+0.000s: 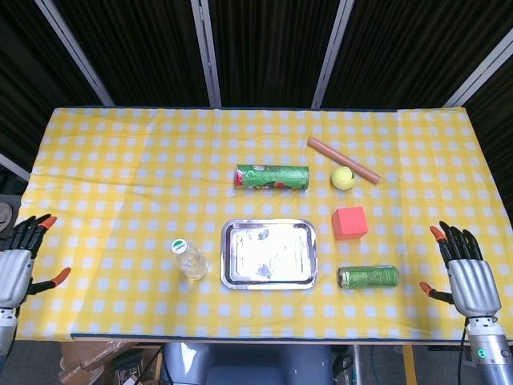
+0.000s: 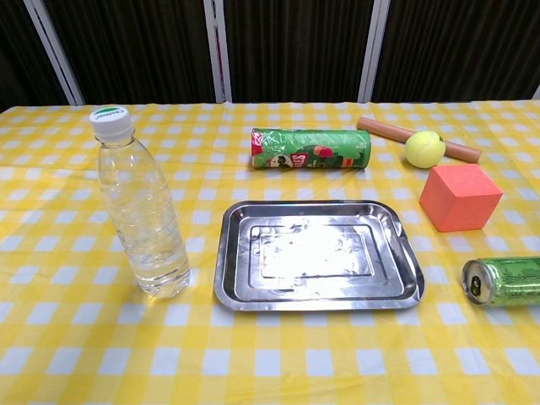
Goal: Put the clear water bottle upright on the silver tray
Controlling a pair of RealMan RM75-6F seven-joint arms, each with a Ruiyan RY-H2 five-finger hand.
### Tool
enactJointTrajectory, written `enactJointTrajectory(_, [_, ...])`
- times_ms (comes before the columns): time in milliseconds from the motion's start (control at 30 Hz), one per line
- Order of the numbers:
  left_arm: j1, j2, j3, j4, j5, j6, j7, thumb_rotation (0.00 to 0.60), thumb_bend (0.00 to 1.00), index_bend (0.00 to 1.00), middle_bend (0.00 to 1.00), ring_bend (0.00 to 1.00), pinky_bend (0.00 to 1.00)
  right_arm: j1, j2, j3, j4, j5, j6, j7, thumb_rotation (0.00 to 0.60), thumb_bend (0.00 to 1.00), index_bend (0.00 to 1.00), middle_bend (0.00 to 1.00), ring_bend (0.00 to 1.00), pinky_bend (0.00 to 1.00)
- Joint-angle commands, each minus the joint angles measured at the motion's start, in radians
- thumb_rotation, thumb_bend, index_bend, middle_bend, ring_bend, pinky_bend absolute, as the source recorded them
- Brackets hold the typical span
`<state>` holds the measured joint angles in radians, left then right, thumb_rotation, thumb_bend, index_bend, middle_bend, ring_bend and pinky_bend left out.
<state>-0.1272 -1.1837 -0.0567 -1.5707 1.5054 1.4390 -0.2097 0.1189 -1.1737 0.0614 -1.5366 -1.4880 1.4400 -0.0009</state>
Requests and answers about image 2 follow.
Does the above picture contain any clear plastic bottle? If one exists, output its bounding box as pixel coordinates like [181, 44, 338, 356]
[88, 105, 192, 300]

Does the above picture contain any rectangular metal tray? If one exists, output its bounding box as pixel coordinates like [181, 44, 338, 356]
[213, 199, 426, 312]

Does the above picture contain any green chips tube can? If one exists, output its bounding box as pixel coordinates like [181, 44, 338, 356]
[251, 127, 372, 171]

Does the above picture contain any brown wooden rod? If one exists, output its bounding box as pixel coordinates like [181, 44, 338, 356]
[356, 116, 483, 164]

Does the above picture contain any black pleated curtain panel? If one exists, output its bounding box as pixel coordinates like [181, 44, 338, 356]
[0, 0, 71, 113]
[222, 0, 375, 104]
[41, 0, 217, 105]
[370, 0, 540, 103]

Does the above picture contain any yellow tennis ball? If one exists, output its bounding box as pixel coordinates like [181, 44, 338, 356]
[404, 130, 446, 170]

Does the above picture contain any orange foam cube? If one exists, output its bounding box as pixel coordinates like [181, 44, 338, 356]
[418, 164, 504, 233]

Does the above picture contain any yellow white checkered tablecloth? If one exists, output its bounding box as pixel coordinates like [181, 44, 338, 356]
[0, 99, 540, 405]

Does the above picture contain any green drink can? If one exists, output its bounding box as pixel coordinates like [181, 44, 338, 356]
[461, 256, 540, 308]

